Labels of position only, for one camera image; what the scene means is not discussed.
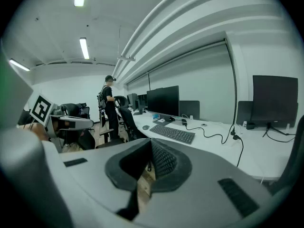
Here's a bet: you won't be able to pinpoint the black rear monitor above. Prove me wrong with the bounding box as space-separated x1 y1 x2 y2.
179 100 200 121

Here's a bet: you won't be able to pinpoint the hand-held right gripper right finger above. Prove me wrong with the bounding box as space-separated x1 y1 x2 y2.
134 138 272 228

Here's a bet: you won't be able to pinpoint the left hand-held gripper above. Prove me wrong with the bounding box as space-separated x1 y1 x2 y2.
28 93 95 139

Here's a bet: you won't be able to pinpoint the white ceiling pipe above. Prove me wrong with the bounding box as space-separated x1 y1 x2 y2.
111 0 190 80

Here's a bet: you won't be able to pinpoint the person's left forearm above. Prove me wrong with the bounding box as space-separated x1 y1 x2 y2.
18 123 50 142

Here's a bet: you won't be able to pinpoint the black monitor power cable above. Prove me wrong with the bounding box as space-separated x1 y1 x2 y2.
181 119 236 145

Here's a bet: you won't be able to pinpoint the black keyboard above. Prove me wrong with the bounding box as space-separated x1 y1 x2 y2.
149 124 196 145

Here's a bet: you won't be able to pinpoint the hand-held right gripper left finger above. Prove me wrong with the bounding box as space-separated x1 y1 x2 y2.
58 138 153 228

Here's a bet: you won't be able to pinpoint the grey roller blind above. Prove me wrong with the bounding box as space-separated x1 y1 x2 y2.
147 38 237 125
125 72 150 97

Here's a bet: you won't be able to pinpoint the black monitor on heavy stand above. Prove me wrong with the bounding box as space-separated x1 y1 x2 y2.
127 93 148 116

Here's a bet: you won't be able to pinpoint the black office chair grey armrests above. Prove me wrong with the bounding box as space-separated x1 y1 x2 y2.
95 106 146 149

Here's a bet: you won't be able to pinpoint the thin black monitor cable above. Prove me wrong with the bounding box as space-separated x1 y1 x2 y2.
262 127 297 143

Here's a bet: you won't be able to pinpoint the large black monitor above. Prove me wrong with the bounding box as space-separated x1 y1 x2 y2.
146 85 180 126

